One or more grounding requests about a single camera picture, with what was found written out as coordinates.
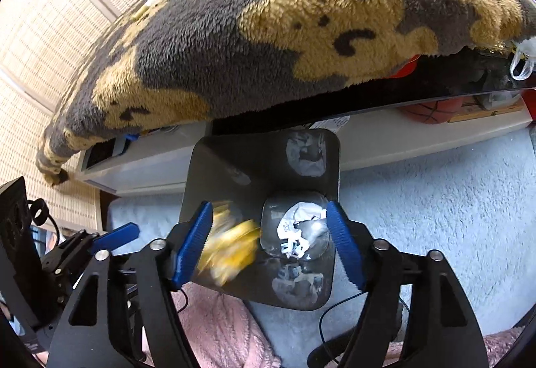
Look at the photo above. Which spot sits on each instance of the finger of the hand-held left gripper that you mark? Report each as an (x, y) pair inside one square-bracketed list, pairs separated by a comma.
[(117, 235)]

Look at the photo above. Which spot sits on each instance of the white plastic bag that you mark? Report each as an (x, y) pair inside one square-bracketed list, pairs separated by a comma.
[(514, 66)]

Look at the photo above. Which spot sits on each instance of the orange basketball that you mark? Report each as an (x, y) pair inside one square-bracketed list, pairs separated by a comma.
[(427, 110)]

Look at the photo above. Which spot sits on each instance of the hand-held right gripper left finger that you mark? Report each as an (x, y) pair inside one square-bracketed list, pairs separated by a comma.
[(194, 242)]

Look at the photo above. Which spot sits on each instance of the black waste bin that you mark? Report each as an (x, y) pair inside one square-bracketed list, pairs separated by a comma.
[(234, 167)]

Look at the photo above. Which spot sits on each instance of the flat cardboard box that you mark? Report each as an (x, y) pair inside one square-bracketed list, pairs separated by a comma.
[(473, 113)]

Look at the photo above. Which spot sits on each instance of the yellow wrapper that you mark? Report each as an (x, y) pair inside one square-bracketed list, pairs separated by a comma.
[(234, 242)]

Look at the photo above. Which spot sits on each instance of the woven rattan sliding screen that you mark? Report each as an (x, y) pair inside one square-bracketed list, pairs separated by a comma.
[(63, 16)]

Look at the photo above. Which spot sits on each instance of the grey bear printed blanket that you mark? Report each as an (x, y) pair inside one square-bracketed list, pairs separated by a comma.
[(209, 58)]

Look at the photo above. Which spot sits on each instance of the pink fleece clothing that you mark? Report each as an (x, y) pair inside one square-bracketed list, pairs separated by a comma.
[(217, 330)]

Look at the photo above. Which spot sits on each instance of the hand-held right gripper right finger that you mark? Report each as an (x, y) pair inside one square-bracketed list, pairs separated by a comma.
[(344, 246)]

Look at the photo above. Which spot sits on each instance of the white low shelf unit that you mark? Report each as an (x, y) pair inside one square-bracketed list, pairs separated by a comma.
[(146, 171)]

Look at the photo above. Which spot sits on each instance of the white printed paper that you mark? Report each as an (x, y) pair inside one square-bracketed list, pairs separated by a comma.
[(293, 221)]

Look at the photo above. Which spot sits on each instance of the red container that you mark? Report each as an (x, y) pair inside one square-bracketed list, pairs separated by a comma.
[(406, 68)]

